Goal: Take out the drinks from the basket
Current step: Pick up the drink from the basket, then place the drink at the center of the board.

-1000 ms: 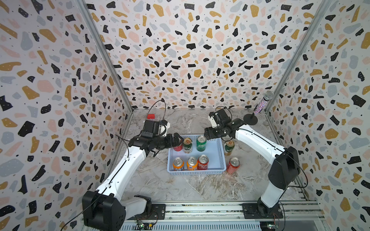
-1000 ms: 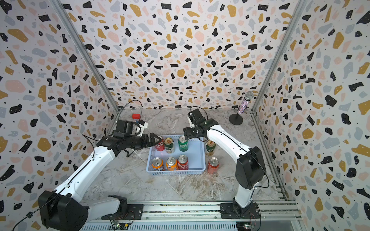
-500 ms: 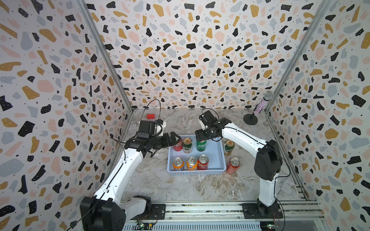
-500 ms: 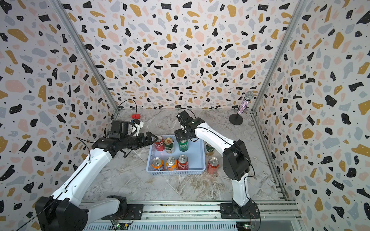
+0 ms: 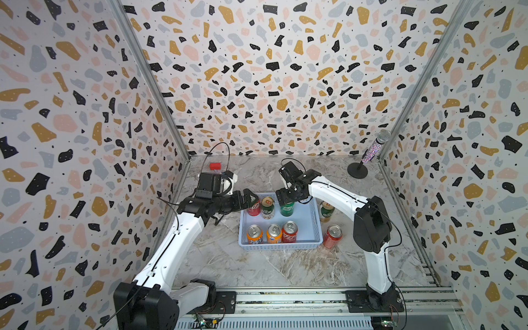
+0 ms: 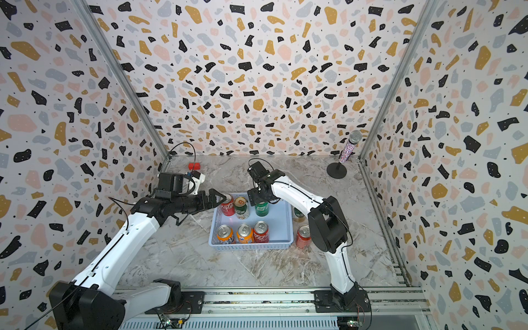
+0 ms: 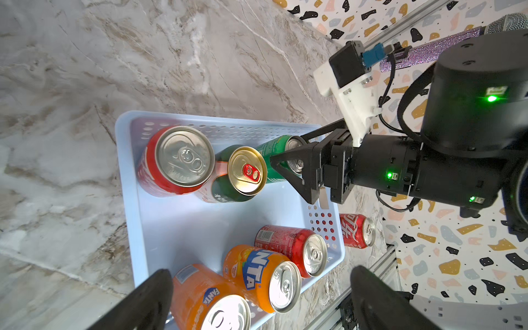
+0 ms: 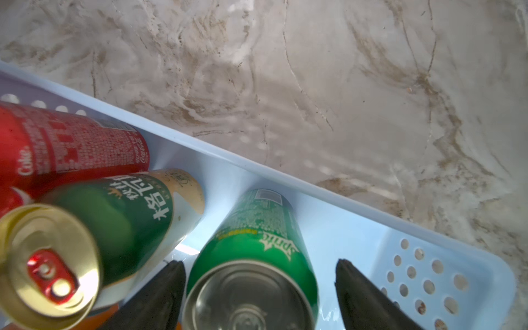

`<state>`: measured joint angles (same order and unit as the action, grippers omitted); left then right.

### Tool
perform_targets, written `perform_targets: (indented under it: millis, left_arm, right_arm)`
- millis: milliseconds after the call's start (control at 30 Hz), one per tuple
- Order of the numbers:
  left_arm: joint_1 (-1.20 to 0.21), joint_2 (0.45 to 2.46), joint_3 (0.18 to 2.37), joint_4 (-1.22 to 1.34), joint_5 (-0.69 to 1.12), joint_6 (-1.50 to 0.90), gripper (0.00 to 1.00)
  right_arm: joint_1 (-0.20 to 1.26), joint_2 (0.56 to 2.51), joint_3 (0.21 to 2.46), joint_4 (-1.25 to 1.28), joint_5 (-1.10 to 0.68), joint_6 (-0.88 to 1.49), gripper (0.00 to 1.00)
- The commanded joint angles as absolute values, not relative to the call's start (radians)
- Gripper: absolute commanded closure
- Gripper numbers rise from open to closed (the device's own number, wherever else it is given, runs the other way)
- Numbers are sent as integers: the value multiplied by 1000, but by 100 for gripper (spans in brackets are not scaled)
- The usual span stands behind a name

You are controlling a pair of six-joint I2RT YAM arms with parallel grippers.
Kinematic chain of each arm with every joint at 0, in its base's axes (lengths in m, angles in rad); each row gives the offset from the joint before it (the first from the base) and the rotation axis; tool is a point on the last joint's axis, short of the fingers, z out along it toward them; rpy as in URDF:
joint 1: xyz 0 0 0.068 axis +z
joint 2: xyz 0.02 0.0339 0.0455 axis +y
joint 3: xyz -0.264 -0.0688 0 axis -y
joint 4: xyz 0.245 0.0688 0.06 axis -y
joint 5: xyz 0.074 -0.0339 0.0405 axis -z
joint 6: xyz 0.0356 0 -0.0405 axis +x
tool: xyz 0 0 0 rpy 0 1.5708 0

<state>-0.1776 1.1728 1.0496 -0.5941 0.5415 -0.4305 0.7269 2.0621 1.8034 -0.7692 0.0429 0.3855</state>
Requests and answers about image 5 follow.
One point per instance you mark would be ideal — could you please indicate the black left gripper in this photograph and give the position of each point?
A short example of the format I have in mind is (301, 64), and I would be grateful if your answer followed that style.
(238, 205)

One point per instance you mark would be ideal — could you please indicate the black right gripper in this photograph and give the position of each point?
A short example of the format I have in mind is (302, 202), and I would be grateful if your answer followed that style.
(281, 197)

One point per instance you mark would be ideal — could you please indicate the green and cream can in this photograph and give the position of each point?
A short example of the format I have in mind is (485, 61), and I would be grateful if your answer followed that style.
(267, 208)

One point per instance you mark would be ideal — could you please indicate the green soda can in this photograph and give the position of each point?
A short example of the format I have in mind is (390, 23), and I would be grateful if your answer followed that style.
(287, 209)

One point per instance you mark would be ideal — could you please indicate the dark green beer can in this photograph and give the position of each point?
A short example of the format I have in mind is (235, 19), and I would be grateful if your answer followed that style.
(326, 212)

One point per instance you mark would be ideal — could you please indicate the red soda can front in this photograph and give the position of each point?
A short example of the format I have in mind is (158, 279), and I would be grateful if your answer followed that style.
(289, 232)

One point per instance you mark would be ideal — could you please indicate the red soda can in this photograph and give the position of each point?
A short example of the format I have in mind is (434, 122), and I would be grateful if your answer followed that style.
(332, 236)
(289, 232)

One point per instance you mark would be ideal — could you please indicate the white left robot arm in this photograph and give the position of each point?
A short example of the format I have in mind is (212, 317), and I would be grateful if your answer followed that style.
(165, 260)

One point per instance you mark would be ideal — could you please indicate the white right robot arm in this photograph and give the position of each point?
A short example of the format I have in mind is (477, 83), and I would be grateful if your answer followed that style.
(371, 226)

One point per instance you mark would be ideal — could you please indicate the light blue plastic basket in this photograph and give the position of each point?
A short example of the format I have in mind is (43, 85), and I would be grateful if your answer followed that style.
(305, 216)

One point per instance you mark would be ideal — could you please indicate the red cola can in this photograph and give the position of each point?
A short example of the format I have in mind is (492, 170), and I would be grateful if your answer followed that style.
(254, 210)

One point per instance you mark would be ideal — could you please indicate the orange soda can left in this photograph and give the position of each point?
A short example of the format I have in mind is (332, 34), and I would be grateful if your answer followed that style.
(254, 235)

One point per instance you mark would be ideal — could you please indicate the orange soda can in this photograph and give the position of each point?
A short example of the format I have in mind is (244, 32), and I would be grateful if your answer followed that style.
(254, 235)
(274, 234)

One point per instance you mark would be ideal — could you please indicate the orange soda can middle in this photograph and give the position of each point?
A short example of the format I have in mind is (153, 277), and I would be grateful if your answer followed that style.
(274, 234)

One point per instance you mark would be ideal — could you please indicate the black microphone stand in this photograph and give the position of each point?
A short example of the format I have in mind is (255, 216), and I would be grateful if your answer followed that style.
(357, 170)

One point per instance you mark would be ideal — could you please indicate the glittery purple microphone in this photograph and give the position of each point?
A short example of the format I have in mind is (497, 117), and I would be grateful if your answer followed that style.
(381, 139)

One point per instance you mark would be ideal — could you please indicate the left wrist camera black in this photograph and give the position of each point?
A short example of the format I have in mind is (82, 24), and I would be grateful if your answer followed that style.
(209, 186)

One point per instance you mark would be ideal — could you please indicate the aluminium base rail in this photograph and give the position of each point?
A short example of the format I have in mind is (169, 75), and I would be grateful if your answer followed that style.
(301, 308)

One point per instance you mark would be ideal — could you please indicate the aluminium corner post left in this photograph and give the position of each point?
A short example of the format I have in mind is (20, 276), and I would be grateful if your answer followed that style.
(124, 24)

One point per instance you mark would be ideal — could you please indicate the aluminium corner post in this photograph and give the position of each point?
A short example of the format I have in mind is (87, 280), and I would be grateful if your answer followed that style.
(458, 16)
(124, 24)

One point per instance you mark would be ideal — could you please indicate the aluminium corner post right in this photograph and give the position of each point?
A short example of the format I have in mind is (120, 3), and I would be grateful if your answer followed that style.
(458, 16)

